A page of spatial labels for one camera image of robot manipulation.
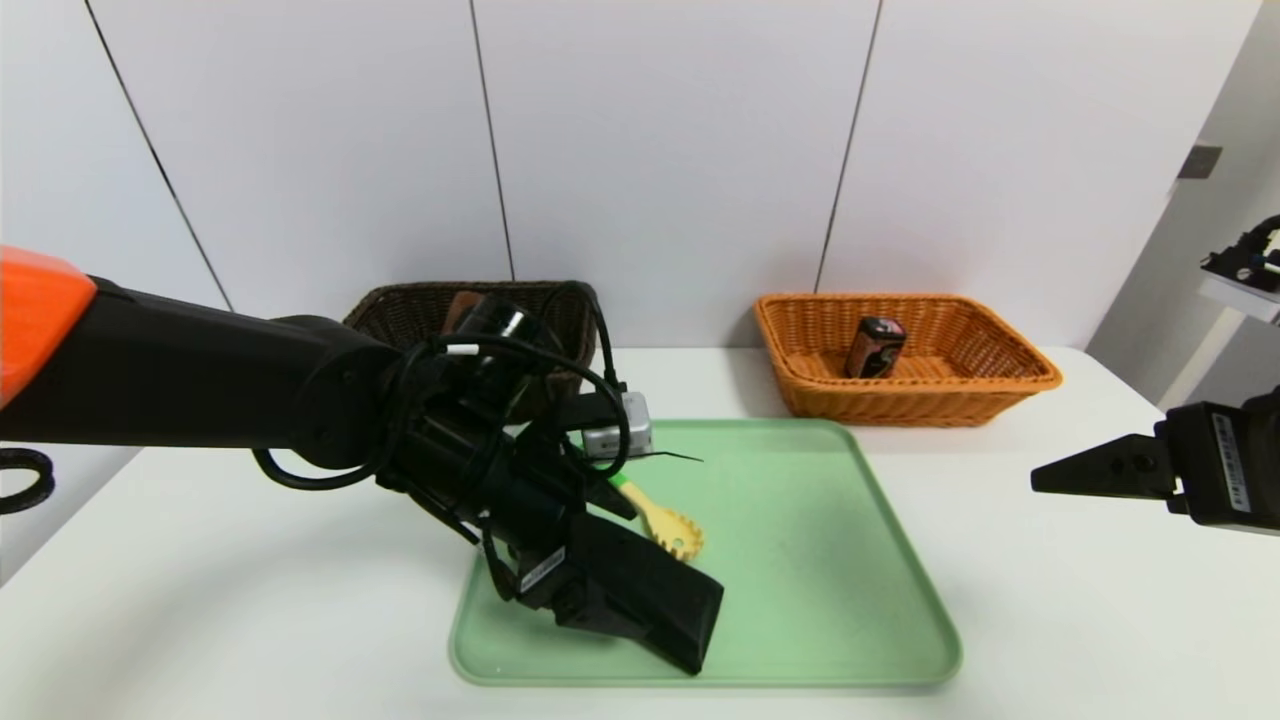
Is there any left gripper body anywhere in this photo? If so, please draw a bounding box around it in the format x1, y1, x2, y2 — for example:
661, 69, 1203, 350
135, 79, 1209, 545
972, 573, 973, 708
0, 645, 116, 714
485, 474, 606, 626

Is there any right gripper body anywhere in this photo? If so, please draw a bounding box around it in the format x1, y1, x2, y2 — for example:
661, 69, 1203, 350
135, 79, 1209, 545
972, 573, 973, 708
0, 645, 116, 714
1164, 384, 1280, 537

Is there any yellow pasta spoon green handle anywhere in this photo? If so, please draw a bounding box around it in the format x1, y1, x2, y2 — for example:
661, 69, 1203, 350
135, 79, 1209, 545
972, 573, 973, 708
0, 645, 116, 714
610, 478, 706, 563

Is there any small black pink snack box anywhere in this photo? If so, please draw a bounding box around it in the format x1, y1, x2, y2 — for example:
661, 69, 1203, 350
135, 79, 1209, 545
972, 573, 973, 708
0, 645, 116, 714
845, 316, 909, 380

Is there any brown towel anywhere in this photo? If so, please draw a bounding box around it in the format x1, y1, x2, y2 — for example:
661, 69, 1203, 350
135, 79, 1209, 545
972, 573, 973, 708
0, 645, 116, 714
445, 290, 491, 336

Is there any orange wicker basket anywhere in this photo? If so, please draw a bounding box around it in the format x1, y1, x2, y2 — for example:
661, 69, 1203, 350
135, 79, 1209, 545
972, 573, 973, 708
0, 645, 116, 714
752, 292, 1063, 429

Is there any dark brown wicker basket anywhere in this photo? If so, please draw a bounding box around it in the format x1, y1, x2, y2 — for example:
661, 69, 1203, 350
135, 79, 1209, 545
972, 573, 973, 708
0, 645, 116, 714
342, 281, 601, 421

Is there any green plastic tray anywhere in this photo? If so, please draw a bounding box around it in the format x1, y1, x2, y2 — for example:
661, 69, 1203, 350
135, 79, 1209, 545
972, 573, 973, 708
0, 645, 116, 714
450, 418, 963, 689

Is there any white door frame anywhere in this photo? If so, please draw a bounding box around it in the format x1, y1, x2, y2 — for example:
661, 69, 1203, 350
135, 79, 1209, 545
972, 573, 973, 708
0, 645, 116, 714
1160, 310, 1251, 409

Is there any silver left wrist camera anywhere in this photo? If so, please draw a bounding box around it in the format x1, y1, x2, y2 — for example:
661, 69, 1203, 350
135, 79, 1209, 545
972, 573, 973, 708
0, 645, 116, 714
582, 392, 653, 459

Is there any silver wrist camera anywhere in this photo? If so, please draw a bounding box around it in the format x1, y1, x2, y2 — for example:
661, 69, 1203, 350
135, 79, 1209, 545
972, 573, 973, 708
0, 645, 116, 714
1198, 215, 1280, 326
582, 392, 653, 459

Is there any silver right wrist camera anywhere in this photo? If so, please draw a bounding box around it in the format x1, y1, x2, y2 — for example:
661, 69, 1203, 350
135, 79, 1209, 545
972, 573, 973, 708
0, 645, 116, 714
1198, 215, 1280, 326

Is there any black left camera cable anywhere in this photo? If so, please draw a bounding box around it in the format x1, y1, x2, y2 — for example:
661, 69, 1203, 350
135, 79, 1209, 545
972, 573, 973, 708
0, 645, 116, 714
405, 335, 633, 481

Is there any thin black left motor cable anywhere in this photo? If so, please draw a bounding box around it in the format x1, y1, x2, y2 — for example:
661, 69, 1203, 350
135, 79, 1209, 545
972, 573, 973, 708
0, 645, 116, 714
540, 282, 626, 393

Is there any black left tagged cable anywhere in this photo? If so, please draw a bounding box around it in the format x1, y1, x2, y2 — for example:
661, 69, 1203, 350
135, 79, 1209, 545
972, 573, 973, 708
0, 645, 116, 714
252, 440, 401, 493

